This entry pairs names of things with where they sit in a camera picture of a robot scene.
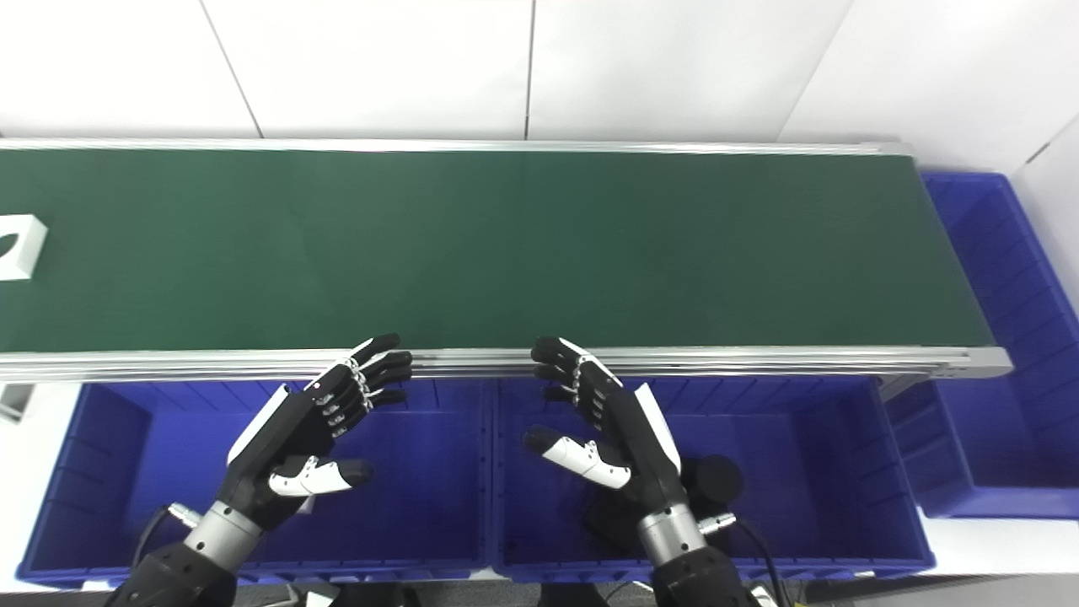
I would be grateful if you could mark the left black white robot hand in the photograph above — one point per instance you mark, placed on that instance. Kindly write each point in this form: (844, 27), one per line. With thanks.
(282, 434)

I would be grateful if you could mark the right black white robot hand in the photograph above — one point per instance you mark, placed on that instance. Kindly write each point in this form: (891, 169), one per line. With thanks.
(636, 447)

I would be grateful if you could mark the white square part round hole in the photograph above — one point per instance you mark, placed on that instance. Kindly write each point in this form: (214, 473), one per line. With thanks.
(18, 249)

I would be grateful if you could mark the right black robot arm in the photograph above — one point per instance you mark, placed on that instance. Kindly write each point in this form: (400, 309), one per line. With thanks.
(695, 577)

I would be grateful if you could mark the black round part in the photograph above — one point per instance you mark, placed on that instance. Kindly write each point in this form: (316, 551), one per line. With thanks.
(716, 479)

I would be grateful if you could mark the blue plastic bin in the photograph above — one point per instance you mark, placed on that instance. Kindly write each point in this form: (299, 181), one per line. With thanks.
(1011, 337)
(801, 472)
(421, 489)

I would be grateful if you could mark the aluminium conveyor support leg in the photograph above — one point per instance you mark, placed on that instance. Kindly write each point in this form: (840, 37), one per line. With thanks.
(13, 403)

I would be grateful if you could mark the green conveyor belt aluminium frame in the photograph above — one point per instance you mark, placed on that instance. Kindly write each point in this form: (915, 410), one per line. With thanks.
(506, 253)

